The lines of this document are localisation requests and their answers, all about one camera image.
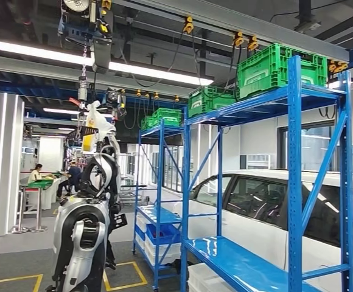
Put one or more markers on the long white light strip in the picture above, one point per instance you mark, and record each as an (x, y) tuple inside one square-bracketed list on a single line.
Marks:
[(60, 111), (42, 54)]

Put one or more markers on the blue storage bin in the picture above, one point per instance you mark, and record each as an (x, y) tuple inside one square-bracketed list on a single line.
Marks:
[(164, 235)]

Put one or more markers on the green plastic crate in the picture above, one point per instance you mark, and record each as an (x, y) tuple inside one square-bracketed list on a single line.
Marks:
[(146, 123), (167, 117), (203, 102), (255, 68)]

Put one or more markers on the vertical wall light strip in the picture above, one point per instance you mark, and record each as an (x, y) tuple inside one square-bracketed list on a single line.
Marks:
[(0, 161)]

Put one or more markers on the white yellow hanging bag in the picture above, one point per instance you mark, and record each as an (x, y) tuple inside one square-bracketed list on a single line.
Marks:
[(98, 121)]

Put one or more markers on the white storage bin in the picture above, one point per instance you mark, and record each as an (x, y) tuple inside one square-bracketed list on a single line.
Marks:
[(164, 252), (206, 278)]

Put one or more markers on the white car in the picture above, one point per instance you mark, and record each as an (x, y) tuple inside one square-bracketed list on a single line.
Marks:
[(255, 241)]

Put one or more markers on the silver black humanoid robot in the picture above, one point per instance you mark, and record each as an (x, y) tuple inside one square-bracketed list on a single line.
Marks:
[(82, 241)]

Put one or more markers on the person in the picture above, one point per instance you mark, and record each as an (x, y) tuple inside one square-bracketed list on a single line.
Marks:
[(73, 179), (35, 174)]

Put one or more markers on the blue metal shelf rack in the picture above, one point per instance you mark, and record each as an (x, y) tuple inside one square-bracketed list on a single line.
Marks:
[(159, 201), (295, 181)]

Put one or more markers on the grey overhead rail beam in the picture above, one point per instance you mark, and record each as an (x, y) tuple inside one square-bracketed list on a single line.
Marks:
[(255, 30)]

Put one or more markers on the black trolley hoist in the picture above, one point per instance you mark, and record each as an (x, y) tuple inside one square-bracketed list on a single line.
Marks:
[(116, 100)]

